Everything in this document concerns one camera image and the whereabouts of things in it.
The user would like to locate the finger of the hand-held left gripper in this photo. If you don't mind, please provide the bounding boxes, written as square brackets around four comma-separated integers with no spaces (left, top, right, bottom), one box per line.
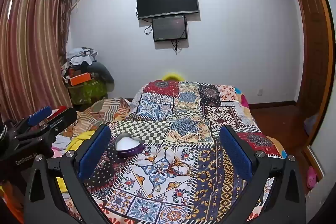
[31,108,78,138]
[10,106,53,132]

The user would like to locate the dark grey cloth bundle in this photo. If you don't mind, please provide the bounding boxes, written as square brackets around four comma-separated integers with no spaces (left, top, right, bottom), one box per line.
[89,61,115,83]

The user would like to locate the black monitor cable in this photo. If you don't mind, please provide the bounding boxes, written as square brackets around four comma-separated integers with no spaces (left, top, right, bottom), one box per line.
[171,39,183,53]

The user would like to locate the striped brown blanket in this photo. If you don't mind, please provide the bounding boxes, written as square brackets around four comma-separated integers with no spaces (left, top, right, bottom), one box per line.
[71,97,132,135]

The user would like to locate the pink slipper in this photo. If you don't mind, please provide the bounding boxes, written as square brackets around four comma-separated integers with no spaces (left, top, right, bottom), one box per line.
[307,166,319,189]

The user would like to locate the thin red string bracelet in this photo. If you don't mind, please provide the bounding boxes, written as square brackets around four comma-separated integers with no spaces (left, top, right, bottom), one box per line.
[181,160,196,175]

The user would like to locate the pile of grey clothes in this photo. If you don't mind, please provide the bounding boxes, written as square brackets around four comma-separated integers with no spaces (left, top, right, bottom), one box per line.
[66,48,98,67]

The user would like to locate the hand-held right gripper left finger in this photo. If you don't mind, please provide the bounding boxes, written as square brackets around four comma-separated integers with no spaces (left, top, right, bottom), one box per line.
[24,124,116,224]

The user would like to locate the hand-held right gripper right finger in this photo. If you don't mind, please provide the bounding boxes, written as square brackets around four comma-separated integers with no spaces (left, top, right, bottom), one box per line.
[219,125,306,224]

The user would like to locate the purple heart-shaped jewelry box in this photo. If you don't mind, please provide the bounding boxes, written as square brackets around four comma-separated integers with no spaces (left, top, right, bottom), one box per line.
[115,133,144,157]

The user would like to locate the red cloth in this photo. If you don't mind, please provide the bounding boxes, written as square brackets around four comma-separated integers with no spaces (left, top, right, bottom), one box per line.
[51,106,68,116]

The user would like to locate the yellow cloth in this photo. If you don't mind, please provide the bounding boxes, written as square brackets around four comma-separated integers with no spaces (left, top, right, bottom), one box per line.
[56,131,95,193]

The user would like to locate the pink cloth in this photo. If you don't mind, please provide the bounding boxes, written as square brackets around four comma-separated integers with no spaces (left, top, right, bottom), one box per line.
[51,144,67,159]

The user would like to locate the small black wall monitor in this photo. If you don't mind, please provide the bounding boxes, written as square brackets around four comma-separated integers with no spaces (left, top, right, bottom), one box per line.
[152,16,188,42]

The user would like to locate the wooden door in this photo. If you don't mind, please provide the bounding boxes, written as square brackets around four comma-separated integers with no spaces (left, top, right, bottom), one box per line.
[297,0,331,112]

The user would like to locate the colourful patchwork blanket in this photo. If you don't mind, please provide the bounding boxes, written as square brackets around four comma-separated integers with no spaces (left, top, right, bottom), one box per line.
[52,80,287,224]

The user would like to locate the orange box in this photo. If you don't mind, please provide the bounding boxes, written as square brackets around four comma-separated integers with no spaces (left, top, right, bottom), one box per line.
[69,72,92,86]

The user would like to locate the striped red curtain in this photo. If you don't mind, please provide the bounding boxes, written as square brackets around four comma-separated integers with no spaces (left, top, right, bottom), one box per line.
[0,0,76,122]

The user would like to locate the yellow fluffy object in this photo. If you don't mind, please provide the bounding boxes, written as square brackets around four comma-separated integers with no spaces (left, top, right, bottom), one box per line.
[162,73,185,82]

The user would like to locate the braided red cord bracelet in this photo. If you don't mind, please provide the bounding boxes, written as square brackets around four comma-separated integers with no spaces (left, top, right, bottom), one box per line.
[168,158,184,175]

